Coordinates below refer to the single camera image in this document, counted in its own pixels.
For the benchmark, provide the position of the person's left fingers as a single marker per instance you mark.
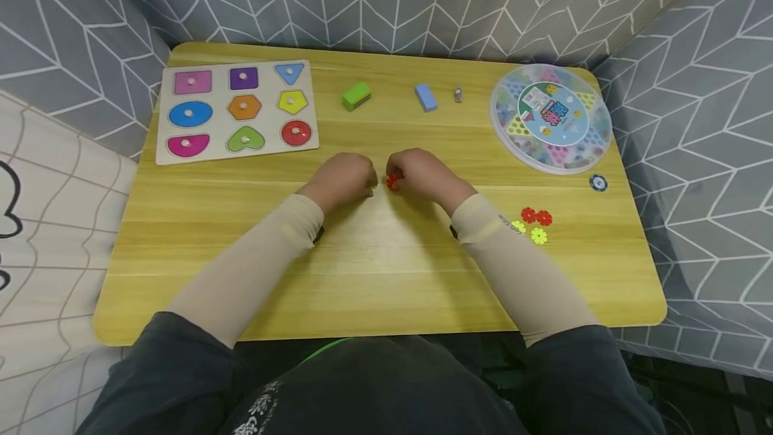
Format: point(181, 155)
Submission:
point(368, 178)

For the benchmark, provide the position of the person's left hand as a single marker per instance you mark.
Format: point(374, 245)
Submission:
point(338, 180)

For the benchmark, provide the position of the purple square puzzle piece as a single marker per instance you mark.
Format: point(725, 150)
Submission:
point(244, 78)

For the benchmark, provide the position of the yellow snowflake building disc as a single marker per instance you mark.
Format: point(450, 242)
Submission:
point(538, 235)
point(518, 226)

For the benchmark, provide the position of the red circle puzzle piece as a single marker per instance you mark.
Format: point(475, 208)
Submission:
point(296, 132)

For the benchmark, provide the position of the pink semicircle puzzle piece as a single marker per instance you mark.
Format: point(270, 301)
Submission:
point(188, 146)

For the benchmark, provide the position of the white wooden shape puzzle board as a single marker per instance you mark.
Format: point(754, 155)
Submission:
point(238, 153)

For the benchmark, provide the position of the round clear box of discs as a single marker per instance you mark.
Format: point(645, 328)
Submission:
point(551, 118)

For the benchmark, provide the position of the black wrist band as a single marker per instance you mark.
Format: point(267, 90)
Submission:
point(318, 234)
point(453, 231)

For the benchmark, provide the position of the blue oval puzzle piece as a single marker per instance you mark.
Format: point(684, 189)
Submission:
point(190, 113)

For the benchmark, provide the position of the person's right fingers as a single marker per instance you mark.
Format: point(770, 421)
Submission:
point(397, 166)

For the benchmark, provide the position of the orange hexagon puzzle piece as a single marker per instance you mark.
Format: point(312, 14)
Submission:
point(244, 107)

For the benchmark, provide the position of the green heart puzzle piece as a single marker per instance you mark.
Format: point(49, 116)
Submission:
point(246, 140)

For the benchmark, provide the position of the green rectangular block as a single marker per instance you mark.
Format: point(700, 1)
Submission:
point(356, 95)

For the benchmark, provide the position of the red snowflake building disc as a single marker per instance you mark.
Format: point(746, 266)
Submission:
point(544, 218)
point(529, 215)
point(393, 182)

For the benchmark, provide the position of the pink square puzzle piece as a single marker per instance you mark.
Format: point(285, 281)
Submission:
point(192, 82)

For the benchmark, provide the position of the person's right hand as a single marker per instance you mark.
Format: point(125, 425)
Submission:
point(430, 176)

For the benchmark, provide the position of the dark blue snowflake building disc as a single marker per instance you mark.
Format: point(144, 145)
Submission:
point(598, 183)

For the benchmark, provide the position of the person's body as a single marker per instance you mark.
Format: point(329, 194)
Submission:
point(386, 388)

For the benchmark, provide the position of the yellow pentagon puzzle piece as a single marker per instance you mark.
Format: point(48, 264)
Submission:
point(293, 101)

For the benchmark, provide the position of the blue triangle puzzle piece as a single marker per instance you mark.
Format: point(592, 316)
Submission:
point(290, 72)

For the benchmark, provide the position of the blue rectangular block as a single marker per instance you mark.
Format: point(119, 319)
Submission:
point(426, 97)

